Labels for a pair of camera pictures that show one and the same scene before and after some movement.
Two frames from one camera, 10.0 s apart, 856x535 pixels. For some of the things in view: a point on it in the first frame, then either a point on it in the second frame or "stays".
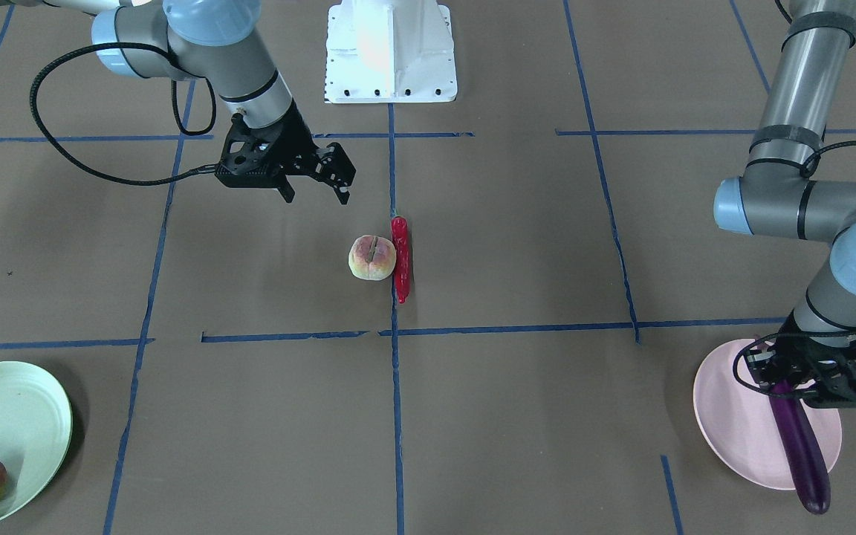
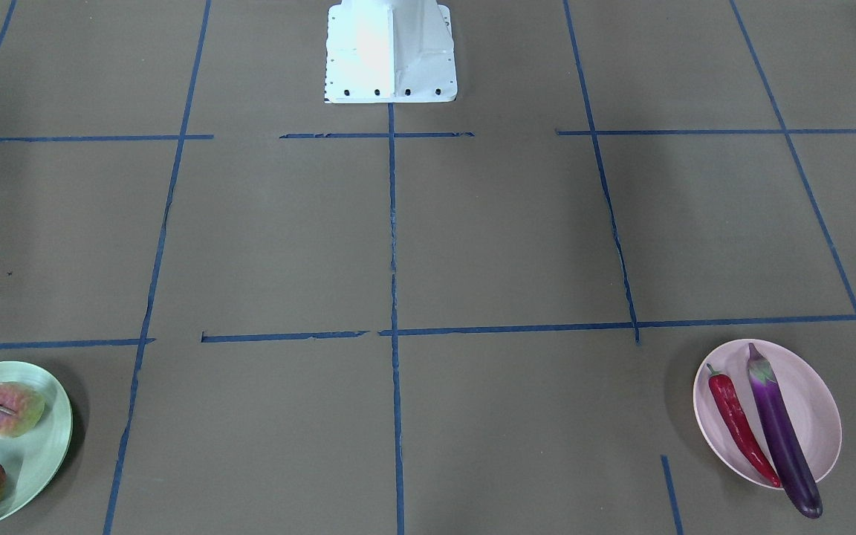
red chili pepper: x=402 y=257 to x=737 y=428
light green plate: x=15 y=414 stays
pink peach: x=372 y=257 to x=7 y=410
